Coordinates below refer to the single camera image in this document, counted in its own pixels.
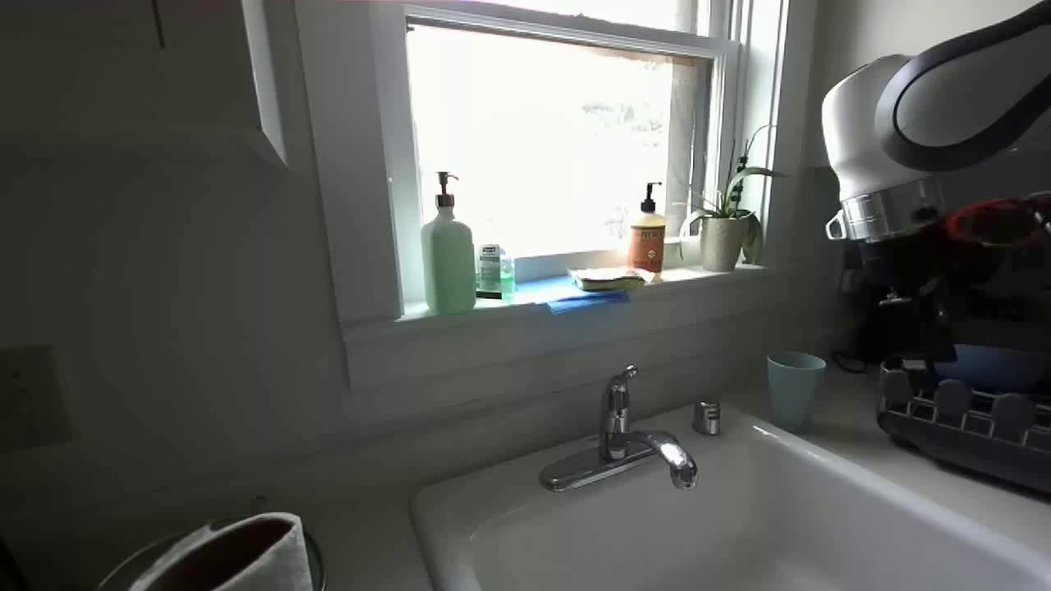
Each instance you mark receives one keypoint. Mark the wall outlet plate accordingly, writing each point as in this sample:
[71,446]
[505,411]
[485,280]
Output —
[32,394]

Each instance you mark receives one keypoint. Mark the white framed window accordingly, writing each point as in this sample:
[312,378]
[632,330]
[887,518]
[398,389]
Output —
[545,142]

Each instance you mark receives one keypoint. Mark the teal plastic cup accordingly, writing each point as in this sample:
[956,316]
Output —
[795,389]

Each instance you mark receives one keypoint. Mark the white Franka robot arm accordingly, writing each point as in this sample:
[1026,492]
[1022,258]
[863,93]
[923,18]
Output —
[866,133]

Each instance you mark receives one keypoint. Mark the white wall cabinet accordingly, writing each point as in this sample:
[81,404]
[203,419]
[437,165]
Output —
[134,78]

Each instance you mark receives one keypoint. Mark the green soap pump bottle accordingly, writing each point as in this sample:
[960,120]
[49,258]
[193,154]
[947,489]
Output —
[447,267]

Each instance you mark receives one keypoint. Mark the chrome faucet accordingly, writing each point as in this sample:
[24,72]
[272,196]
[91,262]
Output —
[622,439]

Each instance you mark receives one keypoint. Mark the white ceramic sink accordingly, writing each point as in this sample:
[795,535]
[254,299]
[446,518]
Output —
[768,528]

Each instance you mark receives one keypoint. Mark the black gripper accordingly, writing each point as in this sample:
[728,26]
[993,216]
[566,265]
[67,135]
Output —
[909,316]

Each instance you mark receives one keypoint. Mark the orchid in white pot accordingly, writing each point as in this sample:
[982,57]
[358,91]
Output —
[722,241]

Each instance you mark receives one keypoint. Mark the amber soap pump bottle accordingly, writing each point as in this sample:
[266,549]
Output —
[648,244]

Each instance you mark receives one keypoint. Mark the blue cloth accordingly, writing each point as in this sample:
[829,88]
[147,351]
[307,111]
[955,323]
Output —
[569,297]

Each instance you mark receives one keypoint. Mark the small green jar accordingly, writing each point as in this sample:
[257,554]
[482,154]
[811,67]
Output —
[494,275]

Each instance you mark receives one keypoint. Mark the blue bowl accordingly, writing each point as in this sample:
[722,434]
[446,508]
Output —
[991,367]

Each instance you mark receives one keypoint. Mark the dark dish rack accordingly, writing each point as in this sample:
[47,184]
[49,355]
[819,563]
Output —
[962,432]

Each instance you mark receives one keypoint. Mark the yellow green sponge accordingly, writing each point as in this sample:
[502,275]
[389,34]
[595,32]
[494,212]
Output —
[610,280]

